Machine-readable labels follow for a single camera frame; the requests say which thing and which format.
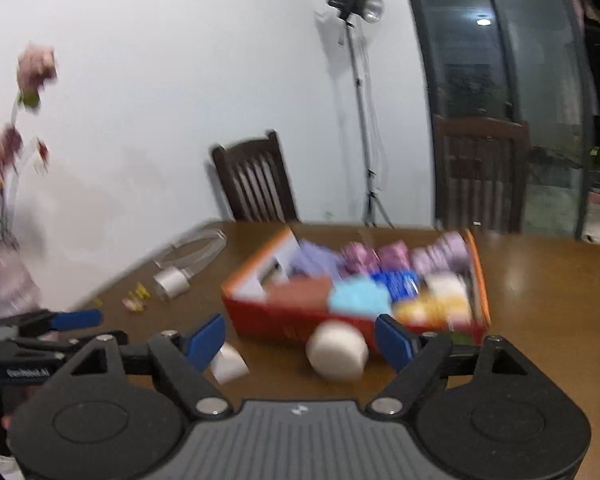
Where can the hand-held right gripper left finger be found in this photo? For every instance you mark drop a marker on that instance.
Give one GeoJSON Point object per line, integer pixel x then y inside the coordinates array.
{"type": "Point", "coordinates": [205, 340]}

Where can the white soft cylinder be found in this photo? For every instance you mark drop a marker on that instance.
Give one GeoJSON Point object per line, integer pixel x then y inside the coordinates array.
{"type": "Point", "coordinates": [337, 352]}

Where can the dark blue patterned cloth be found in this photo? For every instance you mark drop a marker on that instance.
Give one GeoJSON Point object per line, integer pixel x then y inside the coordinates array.
{"type": "Point", "coordinates": [395, 285]}

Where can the red cardboard box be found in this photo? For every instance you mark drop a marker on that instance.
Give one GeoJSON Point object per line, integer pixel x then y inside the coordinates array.
{"type": "Point", "coordinates": [280, 322]}

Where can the light purple sock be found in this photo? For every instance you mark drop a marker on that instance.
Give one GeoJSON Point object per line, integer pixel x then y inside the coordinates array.
{"type": "Point", "coordinates": [442, 255]}

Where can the yellow and white plush toy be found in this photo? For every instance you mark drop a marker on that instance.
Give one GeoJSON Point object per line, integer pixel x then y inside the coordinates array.
{"type": "Point", "coordinates": [435, 305]}

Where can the glass sliding door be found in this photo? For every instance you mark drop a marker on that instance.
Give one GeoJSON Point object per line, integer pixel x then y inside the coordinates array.
{"type": "Point", "coordinates": [460, 35]}

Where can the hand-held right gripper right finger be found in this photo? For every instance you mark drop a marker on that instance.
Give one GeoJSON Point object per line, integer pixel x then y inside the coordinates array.
{"type": "Point", "coordinates": [392, 342]}

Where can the small white foam piece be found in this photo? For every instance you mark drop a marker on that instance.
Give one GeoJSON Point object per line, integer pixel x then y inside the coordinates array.
{"type": "Point", "coordinates": [229, 364]}

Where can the dried pink flowers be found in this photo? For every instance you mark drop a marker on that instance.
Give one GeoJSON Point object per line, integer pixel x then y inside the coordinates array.
{"type": "Point", "coordinates": [37, 67]}

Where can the light blue sponge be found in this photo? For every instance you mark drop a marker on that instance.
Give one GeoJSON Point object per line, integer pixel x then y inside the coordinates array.
{"type": "Point", "coordinates": [360, 297]}

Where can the white charger plug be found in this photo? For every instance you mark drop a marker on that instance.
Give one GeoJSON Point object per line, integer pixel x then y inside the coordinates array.
{"type": "Point", "coordinates": [170, 285]}

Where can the pink layered sponge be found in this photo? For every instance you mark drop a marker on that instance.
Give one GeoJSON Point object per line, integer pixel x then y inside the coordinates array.
{"type": "Point", "coordinates": [300, 295]}

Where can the black light stand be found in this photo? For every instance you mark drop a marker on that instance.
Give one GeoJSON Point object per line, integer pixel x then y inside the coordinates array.
{"type": "Point", "coordinates": [361, 110]}

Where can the yellow dried petals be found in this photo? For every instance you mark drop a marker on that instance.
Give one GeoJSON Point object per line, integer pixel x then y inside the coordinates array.
{"type": "Point", "coordinates": [136, 300]}

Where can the flower vase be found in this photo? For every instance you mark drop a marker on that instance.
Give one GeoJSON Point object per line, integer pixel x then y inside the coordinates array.
{"type": "Point", "coordinates": [5, 280]}

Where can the studio light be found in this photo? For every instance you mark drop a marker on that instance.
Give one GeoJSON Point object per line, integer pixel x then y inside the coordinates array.
{"type": "Point", "coordinates": [355, 5]}

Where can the green plush leaves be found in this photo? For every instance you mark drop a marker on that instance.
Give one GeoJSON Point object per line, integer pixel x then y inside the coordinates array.
{"type": "Point", "coordinates": [460, 339]}

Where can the dark wooden chair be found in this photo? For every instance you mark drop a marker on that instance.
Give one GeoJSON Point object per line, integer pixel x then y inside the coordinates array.
{"type": "Point", "coordinates": [480, 132]}
{"type": "Point", "coordinates": [250, 152]}

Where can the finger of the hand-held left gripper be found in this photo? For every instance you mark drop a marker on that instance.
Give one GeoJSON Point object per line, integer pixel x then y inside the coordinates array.
{"type": "Point", "coordinates": [55, 346]}
{"type": "Point", "coordinates": [75, 319]}

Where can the person's left hand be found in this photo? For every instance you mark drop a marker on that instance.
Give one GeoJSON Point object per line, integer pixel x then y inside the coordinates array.
{"type": "Point", "coordinates": [6, 423]}

